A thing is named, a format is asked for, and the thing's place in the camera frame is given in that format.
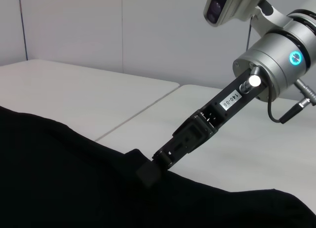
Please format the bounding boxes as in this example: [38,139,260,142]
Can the black shirt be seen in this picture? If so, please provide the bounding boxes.
[0,106,316,228]

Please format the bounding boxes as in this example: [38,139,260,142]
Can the right gripper plug cable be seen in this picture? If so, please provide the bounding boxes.
[267,78,316,124]

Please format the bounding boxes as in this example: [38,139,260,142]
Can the thin black camera cable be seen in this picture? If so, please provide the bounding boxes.
[246,17,253,52]

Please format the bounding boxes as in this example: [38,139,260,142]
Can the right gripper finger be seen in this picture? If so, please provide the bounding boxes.
[135,116,216,189]

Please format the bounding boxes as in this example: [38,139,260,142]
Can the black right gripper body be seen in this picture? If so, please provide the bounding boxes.
[189,66,269,135]

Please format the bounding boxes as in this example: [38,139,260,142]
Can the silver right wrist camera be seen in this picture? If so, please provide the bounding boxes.
[203,0,292,38]

